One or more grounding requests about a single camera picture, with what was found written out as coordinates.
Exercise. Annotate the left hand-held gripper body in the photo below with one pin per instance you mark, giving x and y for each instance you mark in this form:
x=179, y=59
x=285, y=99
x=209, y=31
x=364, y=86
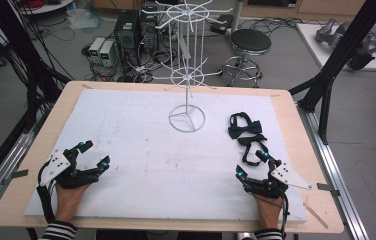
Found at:
x=76, y=178

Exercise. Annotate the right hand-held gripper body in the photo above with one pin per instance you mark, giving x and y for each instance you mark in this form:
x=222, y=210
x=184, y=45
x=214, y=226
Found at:
x=269, y=186

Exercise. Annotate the black bow tie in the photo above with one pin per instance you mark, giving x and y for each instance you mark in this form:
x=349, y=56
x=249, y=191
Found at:
x=244, y=128
x=250, y=140

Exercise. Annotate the person's right hand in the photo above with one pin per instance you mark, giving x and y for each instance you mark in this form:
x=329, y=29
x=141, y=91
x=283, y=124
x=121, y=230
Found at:
x=269, y=210

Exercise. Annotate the person's left hand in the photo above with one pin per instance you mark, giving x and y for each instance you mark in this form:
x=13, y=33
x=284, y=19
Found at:
x=69, y=201

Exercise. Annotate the thin wooden stick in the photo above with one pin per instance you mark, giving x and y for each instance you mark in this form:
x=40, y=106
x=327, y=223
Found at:
x=316, y=216

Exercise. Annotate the grey bench power supply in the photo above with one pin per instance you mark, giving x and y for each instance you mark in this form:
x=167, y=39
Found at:
x=96, y=48
x=107, y=53

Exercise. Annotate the black round stool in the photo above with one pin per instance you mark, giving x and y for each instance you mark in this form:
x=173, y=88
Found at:
x=250, y=41

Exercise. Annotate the black computer tower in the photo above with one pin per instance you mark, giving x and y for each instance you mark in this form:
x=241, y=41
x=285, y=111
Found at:
x=149, y=31
x=126, y=36

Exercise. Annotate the white platform board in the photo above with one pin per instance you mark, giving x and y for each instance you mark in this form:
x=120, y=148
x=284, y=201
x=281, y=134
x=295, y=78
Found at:
x=312, y=43

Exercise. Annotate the clear plastic bag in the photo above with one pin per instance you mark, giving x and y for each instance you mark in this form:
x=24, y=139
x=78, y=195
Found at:
x=82, y=18

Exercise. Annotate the black power adapter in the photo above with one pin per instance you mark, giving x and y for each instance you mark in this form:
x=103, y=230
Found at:
x=222, y=24

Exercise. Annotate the white round table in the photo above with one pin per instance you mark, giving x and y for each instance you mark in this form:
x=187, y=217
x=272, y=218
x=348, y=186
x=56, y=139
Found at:
x=47, y=6

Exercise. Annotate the black metal frame strut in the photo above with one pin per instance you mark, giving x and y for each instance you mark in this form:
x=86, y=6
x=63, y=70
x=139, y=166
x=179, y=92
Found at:
x=339, y=56
x=19, y=50

